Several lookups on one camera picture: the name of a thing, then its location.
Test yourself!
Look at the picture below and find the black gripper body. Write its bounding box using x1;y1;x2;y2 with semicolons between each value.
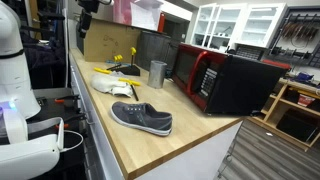
77;0;101;14

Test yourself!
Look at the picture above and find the flat teal object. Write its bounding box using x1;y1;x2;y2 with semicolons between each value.
105;59;131;66

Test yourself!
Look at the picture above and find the red upright object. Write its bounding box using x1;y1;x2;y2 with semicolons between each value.
157;12;167;33

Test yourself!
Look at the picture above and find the small teal object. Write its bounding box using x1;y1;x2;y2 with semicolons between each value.
164;68;174;80

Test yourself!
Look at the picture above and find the blue object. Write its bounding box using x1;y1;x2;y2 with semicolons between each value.
294;71;315;84

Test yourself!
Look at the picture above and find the brown cardboard box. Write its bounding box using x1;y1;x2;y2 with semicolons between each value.
75;18;143;64

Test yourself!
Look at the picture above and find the dark purple fabric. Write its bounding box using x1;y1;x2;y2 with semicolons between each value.
20;31;68;89

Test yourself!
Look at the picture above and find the white paper sheet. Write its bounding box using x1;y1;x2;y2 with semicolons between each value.
129;0;164;32

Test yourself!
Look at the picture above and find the white cloth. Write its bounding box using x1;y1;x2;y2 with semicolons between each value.
90;73;134;99

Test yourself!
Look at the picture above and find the dark grey bin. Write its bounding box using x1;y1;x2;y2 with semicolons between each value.
135;30;181;72

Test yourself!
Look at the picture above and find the grey metal cylinder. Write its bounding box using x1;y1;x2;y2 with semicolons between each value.
147;60;168;90

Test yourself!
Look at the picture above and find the grey canvas shoe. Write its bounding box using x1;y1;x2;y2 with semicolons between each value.
109;101;174;137

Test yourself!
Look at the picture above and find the white glass door cabinet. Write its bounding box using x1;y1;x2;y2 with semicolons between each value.
190;2;288;49

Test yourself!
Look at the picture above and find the black ribbed crate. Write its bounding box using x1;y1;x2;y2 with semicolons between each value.
234;43;268;62

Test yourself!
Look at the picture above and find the red and black microwave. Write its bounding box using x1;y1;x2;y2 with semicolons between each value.
170;42;289;117

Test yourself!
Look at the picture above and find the wooden shelf unit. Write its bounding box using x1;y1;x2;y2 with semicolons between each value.
248;78;320;153

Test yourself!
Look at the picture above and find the black pegboard tool rack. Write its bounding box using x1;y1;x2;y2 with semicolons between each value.
266;6;320;69

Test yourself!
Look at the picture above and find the red box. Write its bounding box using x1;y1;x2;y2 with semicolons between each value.
297;93;316;108

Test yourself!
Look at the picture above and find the black storage bin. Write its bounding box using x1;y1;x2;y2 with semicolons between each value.
275;108;320;144

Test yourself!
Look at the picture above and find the orange handled black clamp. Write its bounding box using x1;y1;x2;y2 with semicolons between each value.
54;94;81;104
54;114;88;131

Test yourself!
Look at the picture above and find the white cable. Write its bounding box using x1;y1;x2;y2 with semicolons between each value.
59;129;85;153

